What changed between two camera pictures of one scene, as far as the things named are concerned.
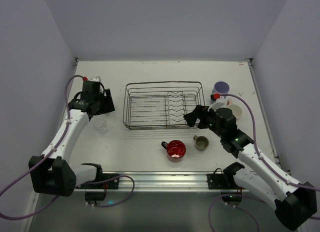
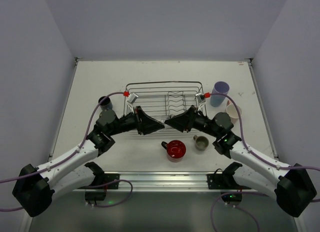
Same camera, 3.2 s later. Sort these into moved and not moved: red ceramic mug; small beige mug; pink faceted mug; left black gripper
Moved: left black gripper
Not moved: small beige mug; red ceramic mug; pink faceted mug
